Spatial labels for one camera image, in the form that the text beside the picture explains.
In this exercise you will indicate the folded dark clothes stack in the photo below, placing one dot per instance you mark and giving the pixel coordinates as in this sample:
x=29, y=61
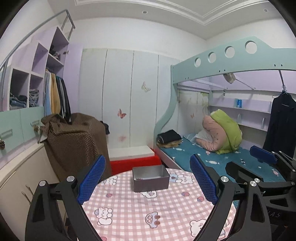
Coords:
x=168, y=139

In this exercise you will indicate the pink rolled quilt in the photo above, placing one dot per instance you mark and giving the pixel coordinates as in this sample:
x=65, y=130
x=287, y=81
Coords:
x=217, y=133

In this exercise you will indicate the pink checkered tablecloth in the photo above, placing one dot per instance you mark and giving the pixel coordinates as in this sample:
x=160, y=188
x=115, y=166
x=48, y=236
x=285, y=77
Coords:
x=177, y=213

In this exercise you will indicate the purple shelf unit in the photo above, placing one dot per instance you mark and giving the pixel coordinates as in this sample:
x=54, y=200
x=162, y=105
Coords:
x=25, y=70

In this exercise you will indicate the brown dotted fabric cover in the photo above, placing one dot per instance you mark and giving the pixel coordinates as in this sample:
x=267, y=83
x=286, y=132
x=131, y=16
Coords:
x=73, y=146

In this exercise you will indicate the mint bunk bed frame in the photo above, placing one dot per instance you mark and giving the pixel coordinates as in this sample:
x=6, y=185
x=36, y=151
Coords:
x=246, y=69

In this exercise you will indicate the white foam board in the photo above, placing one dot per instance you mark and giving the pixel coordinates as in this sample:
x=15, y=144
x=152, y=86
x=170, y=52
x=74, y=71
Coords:
x=118, y=154

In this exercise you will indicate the green rolled quilt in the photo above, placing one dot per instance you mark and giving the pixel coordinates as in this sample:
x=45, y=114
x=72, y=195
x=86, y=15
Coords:
x=232, y=130

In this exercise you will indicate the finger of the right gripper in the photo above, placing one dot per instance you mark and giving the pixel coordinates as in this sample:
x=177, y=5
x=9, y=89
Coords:
x=272, y=156
x=240, y=174

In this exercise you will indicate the white wardrobe with butterflies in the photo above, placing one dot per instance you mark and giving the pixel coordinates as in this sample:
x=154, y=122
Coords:
x=128, y=90

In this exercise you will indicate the black hanging garment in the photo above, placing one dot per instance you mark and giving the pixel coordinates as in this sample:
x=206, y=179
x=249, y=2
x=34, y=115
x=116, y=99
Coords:
x=281, y=129

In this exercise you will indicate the hanging clothes row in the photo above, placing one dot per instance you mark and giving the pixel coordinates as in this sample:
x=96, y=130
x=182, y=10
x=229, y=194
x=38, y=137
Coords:
x=55, y=96

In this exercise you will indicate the red storage box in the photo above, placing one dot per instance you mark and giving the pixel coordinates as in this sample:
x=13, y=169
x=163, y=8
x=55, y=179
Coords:
x=120, y=166

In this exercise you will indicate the mint drawer cabinet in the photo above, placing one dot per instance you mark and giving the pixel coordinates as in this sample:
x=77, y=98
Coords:
x=17, y=127

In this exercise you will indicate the black cloth on cover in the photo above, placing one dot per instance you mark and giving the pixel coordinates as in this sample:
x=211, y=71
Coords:
x=106, y=126

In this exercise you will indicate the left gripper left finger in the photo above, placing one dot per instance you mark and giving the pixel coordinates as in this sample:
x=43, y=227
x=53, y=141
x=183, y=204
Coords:
x=76, y=190

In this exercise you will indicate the grey metal tin box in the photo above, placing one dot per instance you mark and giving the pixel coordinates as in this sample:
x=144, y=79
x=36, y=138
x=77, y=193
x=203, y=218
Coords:
x=150, y=178

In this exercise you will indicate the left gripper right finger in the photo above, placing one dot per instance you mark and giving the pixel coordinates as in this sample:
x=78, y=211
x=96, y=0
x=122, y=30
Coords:
x=220, y=191

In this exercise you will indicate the teal patterned bed sheet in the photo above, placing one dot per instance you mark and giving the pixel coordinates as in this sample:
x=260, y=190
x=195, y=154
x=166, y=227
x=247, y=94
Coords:
x=181, y=156

